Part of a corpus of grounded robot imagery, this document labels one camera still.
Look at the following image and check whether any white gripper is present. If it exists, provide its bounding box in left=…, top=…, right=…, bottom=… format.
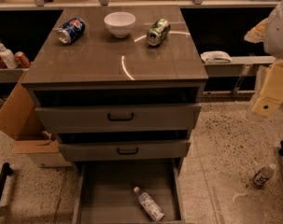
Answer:
left=244, top=0, right=283, bottom=118

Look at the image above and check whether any clear plastic water bottle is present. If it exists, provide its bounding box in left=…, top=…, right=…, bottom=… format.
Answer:
left=134, top=187, right=164, bottom=222

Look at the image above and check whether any bottle on floor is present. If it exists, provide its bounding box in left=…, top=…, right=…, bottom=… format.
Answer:
left=252, top=164, right=276, bottom=187

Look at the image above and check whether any grey top drawer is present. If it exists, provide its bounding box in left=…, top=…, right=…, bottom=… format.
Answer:
left=35, top=104, right=201, bottom=133

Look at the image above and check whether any grey drawer cabinet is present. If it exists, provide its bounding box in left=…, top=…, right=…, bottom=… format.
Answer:
left=21, top=5, right=209, bottom=170

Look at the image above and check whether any grey middle drawer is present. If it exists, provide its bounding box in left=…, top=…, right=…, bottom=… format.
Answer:
left=59, top=140, right=190, bottom=161

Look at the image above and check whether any grey open bottom drawer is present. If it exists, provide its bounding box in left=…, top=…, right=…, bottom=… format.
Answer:
left=72, top=159, right=186, bottom=224

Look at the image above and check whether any white pump bottle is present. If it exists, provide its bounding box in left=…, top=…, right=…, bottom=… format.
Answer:
left=0, top=40, right=18, bottom=69

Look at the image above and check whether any grey right shelf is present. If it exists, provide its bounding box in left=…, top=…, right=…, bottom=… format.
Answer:
left=204, top=56, right=275, bottom=77

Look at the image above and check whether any grey shelf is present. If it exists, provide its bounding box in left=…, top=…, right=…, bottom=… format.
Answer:
left=204, top=56, right=275, bottom=77
left=0, top=68, right=26, bottom=84

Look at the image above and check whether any folded white cloth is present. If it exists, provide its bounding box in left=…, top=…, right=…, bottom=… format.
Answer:
left=201, top=50, right=232, bottom=63

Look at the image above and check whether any green soda can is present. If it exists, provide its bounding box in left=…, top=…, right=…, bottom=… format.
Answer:
left=147, top=19, right=171, bottom=46

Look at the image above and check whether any white ceramic bowl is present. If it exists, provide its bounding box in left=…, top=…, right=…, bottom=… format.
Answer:
left=104, top=12, right=135, bottom=38

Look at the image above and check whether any blue pepsi can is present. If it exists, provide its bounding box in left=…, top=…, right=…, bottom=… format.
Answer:
left=56, top=18, right=85, bottom=44

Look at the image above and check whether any red soda can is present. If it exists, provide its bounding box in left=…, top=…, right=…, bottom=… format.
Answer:
left=15, top=51, right=31, bottom=68

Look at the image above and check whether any cardboard box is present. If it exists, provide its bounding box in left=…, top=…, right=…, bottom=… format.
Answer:
left=0, top=73, right=71, bottom=168

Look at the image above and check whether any grey left shelf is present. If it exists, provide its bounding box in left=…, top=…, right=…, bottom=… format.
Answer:
left=0, top=68, right=26, bottom=84

